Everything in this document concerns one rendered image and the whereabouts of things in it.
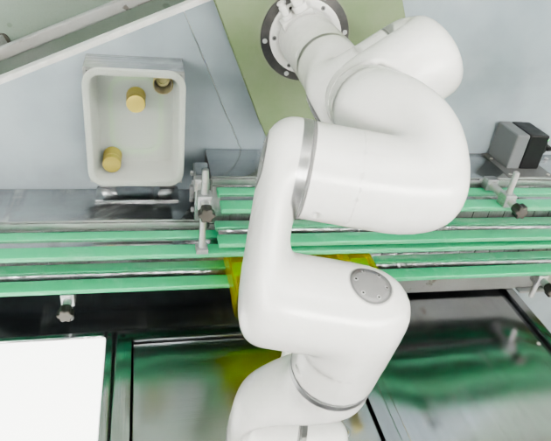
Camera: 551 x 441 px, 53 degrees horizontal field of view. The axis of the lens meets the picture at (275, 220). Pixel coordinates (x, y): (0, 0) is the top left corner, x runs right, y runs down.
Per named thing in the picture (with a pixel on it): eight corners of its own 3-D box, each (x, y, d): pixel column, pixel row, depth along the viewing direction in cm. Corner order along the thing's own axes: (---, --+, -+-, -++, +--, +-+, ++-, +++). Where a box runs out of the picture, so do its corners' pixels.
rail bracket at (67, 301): (64, 292, 110) (55, 340, 99) (61, 265, 107) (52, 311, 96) (85, 291, 111) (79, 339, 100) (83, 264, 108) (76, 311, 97)
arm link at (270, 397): (375, 338, 57) (327, 430, 71) (253, 313, 57) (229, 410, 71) (376, 414, 51) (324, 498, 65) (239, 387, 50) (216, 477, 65)
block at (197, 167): (187, 203, 112) (190, 221, 106) (189, 161, 107) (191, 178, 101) (205, 203, 113) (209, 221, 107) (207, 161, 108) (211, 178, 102)
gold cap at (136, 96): (125, 86, 101) (125, 94, 98) (145, 87, 102) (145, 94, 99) (126, 104, 103) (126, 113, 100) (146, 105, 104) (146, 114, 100)
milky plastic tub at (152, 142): (92, 165, 110) (88, 186, 103) (84, 52, 98) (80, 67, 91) (180, 166, 114) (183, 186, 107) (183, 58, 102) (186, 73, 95)
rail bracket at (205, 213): (190, 229, 107) (195, 269, 97) (193, 150, 98) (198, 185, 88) (205, 229, 108) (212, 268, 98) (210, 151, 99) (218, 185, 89)
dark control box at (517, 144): (486, 152, 128) (505, 169, 121) (497, 120, 124) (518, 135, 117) (517, 152, 130) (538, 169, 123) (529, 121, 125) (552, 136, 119)
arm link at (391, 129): (318, 52, 54) (334, 58, 40) (452, 80, 55) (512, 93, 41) (290, 186, 58) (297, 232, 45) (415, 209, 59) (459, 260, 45)
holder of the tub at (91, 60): (94, 187, 113) (92, 206, 107) (86, 52, 99) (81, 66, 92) (179, 187, 117) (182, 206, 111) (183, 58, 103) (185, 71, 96)
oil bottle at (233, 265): (222, 257, 113) (237, 330, 95) (223, 234, 110) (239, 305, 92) (249, 255, 114) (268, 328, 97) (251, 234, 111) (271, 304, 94)
